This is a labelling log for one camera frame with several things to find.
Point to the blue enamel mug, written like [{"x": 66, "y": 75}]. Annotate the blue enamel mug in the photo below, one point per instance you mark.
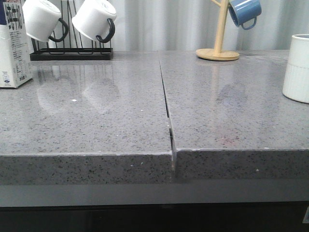
[{"x": 244, "y": 13}]

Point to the wooden mug tree stand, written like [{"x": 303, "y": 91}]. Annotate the wooden mug tree stand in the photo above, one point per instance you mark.
[{"x": 217, "y": 53}]

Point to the white mug black handle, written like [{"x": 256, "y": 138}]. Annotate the white mug black handle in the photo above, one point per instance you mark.
[
  {"x": 95, "y": 20},
  {"x": 41, "y": 18}
]

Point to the white mug black handle left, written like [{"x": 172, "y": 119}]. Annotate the white mug black handle left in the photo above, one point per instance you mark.
[{"x": 41, "y": 18}]

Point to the white mug black handle right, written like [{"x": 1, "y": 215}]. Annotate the white mug black handle right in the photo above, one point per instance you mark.
[{"x": 95, "y": 20}]

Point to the black wire mug rack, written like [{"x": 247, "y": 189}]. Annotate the black wire mug rack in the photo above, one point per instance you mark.
[{"x": 75, "y": 46}]

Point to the blue white milk carton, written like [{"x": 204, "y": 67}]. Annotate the blue white milk carton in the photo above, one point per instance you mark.
[{"x": 15, "y": 66}]

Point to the white HOME ribbed cup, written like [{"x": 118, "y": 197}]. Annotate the white HOME ribbed cup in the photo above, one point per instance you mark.
[{"x": 296, "y": 80}]

